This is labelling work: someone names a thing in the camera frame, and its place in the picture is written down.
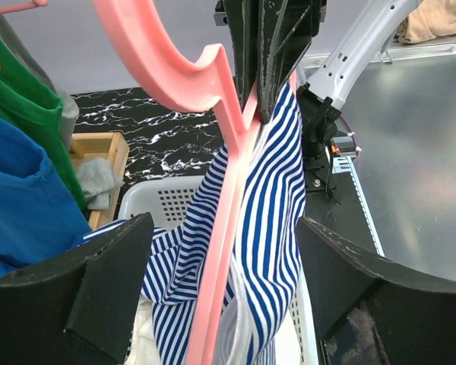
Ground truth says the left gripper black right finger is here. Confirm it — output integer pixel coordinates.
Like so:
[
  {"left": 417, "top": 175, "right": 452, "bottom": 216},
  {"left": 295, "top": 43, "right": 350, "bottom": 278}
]
[{"left": 296, "top": 217, "right": 456, "bottom": 364}]

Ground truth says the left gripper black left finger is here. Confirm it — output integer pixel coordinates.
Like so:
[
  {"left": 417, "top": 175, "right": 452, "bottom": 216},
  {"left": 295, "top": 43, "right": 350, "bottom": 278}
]
[{"left": 0, "top": 214, "right": 154, "bottom": 364}]

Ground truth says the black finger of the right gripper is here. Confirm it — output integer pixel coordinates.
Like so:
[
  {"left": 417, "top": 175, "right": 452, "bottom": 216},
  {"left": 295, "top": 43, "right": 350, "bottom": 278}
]
[{"left": 222, "top": 0, "right": 319, "bottom": 124}]

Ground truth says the blue white striped tank top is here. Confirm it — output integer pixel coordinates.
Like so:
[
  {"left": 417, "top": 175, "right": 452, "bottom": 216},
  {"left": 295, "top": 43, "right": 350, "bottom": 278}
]
[{"left": 140, "top": 86, "right": 306, "bottom": 364}]

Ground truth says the grey plastic laundry basket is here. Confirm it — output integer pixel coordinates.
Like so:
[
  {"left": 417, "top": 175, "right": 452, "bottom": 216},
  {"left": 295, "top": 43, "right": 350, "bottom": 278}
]
[{"left": 118, "top": 176, "right": 318, "bottom": 364}]

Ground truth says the wooden clothes rack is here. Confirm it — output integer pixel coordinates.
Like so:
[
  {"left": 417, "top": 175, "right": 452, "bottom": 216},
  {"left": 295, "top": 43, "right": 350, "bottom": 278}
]
[{"left": 69, "top": 132, "right": 129, "bottom": 230}]

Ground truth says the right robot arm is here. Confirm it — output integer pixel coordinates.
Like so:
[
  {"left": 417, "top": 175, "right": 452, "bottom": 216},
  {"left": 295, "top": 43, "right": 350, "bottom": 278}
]
[{"left": 215, "top": 1, "right": 420, "bottom": 146}]

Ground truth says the grey tank top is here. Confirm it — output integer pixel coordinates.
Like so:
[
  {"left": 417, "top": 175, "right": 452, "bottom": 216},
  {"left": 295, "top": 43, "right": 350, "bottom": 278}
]
[{"left": 0, "top": 14, "right": 123, "bottom": 210}]

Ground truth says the green tank top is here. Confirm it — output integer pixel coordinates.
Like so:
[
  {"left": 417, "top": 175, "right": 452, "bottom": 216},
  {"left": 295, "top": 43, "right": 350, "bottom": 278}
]
[{"left": 0, "top": 16, "right": 87, "bottom": 211}]

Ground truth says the pink hanger with green top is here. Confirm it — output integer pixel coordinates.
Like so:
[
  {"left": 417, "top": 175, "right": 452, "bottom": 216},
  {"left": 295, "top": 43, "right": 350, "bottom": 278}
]
[{"left": 0, "top": 0, "right": 49, "bottom": 15}]

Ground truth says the black marble pattern mat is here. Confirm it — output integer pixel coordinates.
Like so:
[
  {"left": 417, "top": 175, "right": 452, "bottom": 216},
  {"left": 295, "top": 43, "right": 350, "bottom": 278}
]
[{"left": 73, "top": 87, "right": 223, "bottom": 189}]

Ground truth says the beige cloth in background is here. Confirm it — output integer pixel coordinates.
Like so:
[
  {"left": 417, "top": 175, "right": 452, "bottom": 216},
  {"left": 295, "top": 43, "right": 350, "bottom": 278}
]
[{"left": 396, "top": 0, "right": 456, "bottom": 44}]

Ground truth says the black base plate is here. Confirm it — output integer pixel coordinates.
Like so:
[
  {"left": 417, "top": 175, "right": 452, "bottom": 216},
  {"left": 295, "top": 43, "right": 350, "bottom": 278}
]
[{"left": 305, "top": 116, "right": 385, "bottom": 256}]

